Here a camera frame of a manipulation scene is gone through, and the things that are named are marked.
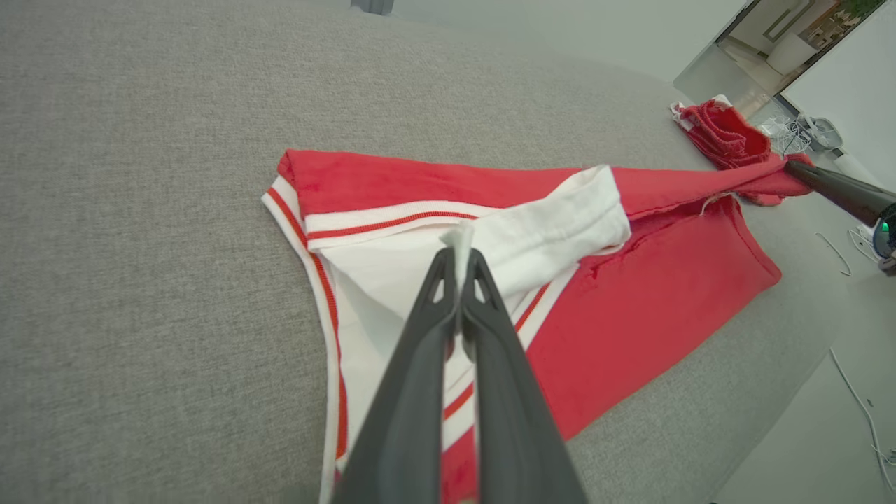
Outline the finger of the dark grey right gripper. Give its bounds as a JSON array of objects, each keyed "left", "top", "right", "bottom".
[{"left": 784, "top": 160, "right": 896, "bottom": 227}]

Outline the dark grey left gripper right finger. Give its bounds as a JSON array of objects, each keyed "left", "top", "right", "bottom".
[{"left": 460, "top": 248, "right": 585, "bottom": 504}]

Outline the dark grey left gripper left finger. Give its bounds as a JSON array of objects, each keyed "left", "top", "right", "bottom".
[{"left": 335, "top": 248, "right": 460, "bottom": 504}]

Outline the red garment with white trim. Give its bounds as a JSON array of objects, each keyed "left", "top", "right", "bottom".
[{"left": 261, "top": 148, "right": 816, "bottom": 504}]

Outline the grey oval floor device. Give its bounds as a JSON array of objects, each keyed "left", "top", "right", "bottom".
[{"left": 798, "top": 115, "right": 845, "bottom": 152}]

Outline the crumpled dark red garment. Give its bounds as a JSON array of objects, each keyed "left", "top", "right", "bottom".
[{"left": 671, "top": 96, "right": 776, "bottom": 172}]

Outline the grey fabric sofa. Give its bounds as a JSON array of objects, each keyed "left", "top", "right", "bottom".
[{"left": 0, "top": 0, "right": 851, "bottom": 504}]

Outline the short white floor cable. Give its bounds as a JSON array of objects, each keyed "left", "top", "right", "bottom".
[{"left": 815, "top": 231, "right": 853, "bottom": 277}]

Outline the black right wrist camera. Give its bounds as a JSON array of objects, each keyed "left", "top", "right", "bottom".
[{"left": 871, "top": 203, "right": 896, "bottom": 261}]

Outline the tangled white cable pile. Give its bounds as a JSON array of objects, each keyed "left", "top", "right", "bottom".
[{"left": 759, "top": 113, "right": 813, "bottom": 157}]

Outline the long white floor cable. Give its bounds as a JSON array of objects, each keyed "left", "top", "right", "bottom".
[{"left": 829, "top": 348, "right": 896, "bottom": 492}]

